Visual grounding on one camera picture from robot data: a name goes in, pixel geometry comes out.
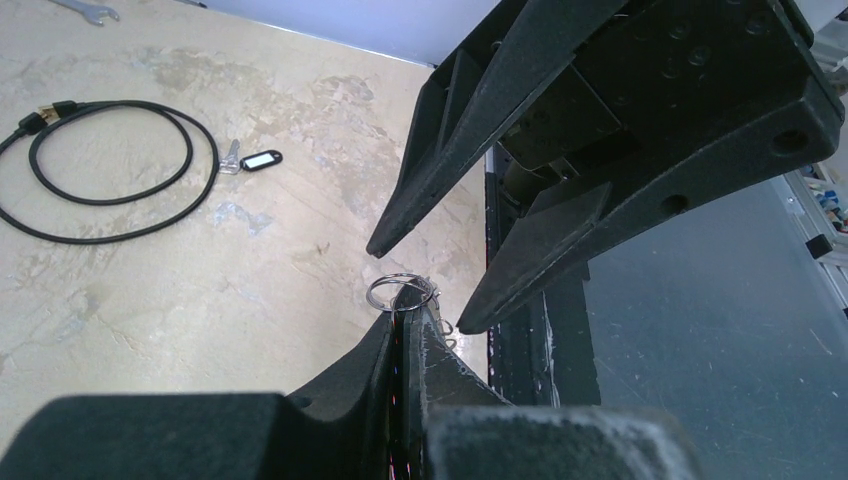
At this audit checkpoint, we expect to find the silver open-end wrench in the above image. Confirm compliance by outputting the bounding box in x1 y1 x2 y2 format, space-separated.
50 0 120 27

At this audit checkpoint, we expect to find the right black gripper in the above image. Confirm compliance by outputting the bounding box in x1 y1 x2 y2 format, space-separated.
366 0 845 335

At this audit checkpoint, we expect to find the small split key ring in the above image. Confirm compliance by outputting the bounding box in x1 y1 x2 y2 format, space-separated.
365 272 439 314

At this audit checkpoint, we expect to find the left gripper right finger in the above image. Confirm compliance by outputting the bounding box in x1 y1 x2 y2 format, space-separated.
400 284 703 479

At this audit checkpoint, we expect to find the aluminium frame rail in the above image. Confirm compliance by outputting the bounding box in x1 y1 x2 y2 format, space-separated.
770 162 847 312

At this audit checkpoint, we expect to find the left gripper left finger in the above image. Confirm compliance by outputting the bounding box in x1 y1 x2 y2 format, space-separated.
1 317 392 479

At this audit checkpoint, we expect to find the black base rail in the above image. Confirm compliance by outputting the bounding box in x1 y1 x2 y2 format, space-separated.
483 145 603 409

